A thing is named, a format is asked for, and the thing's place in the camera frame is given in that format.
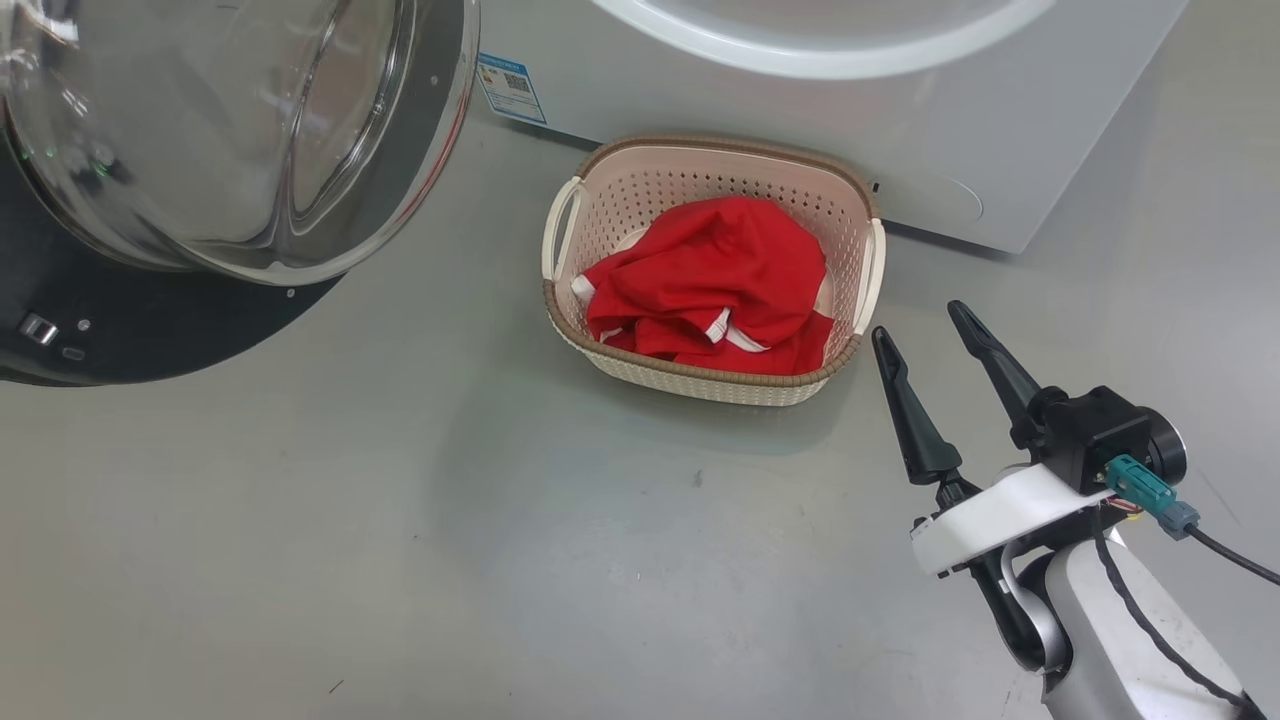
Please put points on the black glass washer door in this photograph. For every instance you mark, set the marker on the black glass washer door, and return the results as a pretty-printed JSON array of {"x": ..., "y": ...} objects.
[{"x": 200, "y": 330}]

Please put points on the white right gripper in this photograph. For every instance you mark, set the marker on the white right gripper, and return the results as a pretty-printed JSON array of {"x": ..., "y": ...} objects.
[{"x": 990, "y": 515}]

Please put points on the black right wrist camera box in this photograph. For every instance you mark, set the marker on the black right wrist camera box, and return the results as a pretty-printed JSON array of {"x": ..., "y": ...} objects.
[{"x": 1090, "y": 430}]

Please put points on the white front-load washing machine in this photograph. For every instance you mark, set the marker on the white front-load washing machine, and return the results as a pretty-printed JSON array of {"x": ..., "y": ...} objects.
[{"x": 1000, "y": 120}]

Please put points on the red garment white cuffs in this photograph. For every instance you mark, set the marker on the red garment white cuffs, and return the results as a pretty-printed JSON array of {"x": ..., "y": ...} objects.
[{"x": 710, "y": 260}]

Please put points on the cream perforated laundry basket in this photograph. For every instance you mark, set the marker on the cream perforated laundry basket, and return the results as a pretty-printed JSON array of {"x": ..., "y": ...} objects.
[{"x": 700, "y": 385}]

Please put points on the black round right wrist motor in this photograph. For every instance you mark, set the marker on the black round right wrist motor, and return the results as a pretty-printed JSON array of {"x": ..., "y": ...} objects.
[{"x": 1168, "y": 450}]

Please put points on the blue white energy label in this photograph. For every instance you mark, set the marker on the blue white energy label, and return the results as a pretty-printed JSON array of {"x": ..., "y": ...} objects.
[{"x": 512, "y": 88}]

